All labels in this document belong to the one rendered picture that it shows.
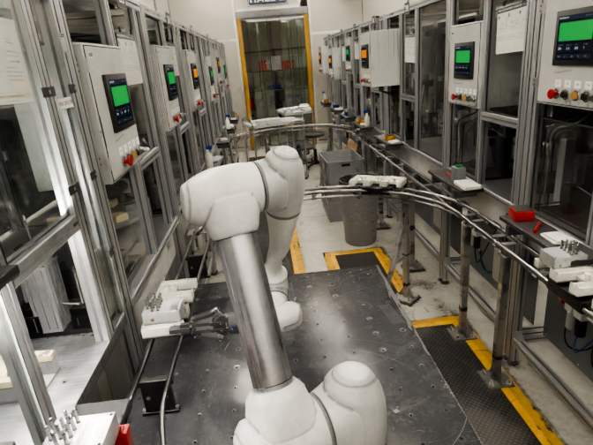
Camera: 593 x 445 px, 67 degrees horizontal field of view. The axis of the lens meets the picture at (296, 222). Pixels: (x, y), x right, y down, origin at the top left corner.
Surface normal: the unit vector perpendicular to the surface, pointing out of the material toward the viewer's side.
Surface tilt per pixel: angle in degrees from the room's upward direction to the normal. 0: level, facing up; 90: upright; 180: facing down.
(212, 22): 90
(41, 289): 90
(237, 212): 72
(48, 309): 90
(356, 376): 6
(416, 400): 0
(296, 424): 63
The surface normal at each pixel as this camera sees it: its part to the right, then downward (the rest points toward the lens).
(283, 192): 0.57, 0.50
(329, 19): 0.07, 0.33
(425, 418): -0.08, -0.94
